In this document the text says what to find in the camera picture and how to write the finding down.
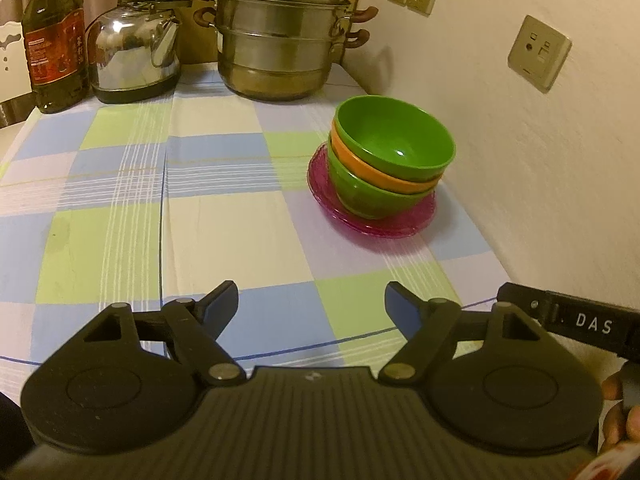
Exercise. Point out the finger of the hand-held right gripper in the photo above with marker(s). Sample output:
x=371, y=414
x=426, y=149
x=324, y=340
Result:
x=530, y=302

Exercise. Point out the checked tablecloth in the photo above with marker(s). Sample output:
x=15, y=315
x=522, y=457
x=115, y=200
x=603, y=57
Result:
x=225, y=210

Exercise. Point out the steel steamer pot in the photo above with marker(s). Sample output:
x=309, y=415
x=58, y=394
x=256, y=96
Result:
x=280, y=35

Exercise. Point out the person's right hand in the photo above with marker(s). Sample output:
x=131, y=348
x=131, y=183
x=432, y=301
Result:
x=617, y=427

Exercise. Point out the square wall socket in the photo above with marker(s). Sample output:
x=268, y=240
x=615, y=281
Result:
x=540, y=52

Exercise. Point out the steel kettle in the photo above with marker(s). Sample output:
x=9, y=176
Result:
x=130, y=50

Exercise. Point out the orange plastic bowl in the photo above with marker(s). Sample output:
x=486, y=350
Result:
x=380, y=177

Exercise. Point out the cooking oil bottle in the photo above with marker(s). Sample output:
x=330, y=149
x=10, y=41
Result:
x=55, y=50

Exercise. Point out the green plastic bowl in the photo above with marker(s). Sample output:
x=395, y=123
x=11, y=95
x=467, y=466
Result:
x=370, y=200
x=395, y=135

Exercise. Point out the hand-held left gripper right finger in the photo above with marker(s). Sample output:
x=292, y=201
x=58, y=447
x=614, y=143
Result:
x=402, y=306

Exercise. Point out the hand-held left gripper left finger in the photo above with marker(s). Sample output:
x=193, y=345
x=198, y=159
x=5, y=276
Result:
x=222, y=301

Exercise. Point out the purple translucent plate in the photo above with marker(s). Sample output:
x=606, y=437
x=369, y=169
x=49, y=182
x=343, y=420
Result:
x=380, y=235
x=350, y=225
x=320, y=180

